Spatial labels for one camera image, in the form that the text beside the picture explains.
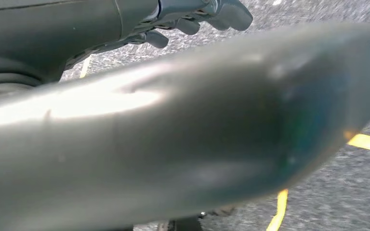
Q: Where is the black robot foot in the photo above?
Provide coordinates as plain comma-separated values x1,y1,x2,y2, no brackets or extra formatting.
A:
157,207,237,231

